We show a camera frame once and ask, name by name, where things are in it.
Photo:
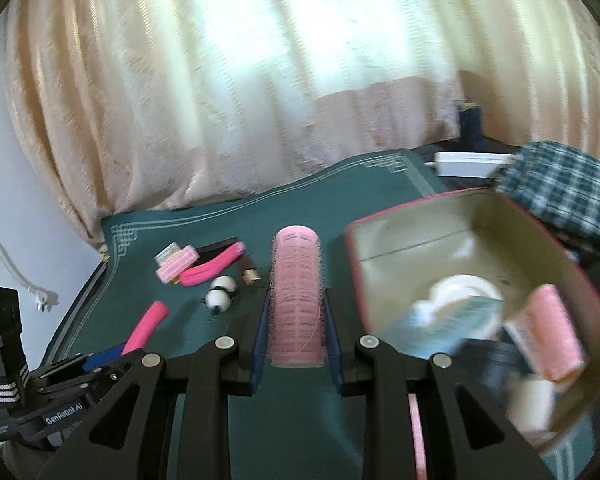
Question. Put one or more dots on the cream patterned curtain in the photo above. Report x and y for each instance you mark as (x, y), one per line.
(230, 85)

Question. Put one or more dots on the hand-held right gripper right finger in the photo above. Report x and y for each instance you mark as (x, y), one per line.
(332, 355)

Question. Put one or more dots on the small white container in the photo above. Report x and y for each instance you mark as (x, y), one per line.
(532, 402)

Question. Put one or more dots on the pink velcro hair roller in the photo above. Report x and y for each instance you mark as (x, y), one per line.
(177, 266)
(552, 332)
(297, 300)

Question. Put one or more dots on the white tape roll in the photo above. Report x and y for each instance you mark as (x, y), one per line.
(462, 290)

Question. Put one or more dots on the small brown cylinder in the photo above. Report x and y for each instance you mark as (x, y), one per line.
(250, 276)

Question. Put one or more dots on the green plaid cloth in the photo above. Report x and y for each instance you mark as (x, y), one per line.
(565, 195)

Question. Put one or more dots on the white printed packet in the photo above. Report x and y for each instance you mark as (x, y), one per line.
(430, 332)

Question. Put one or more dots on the pink foam curler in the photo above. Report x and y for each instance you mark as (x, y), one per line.
(145, 330)
(212, 266)

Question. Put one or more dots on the green desk mat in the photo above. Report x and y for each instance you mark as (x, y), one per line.
(330, 195)

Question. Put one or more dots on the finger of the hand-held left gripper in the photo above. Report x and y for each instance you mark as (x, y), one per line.
(80, 380)
(105, 356)

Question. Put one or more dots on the panda toy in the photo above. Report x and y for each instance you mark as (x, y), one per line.
(220, 296)

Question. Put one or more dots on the white power strip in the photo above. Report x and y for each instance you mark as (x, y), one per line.
(470, 164)

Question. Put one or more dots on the dark thread spool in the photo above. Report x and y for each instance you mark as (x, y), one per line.
(470, 122)

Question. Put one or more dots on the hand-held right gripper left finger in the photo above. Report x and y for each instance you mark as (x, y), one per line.
(260, 345)

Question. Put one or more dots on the black rectangular block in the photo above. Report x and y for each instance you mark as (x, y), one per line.
(215, 248)

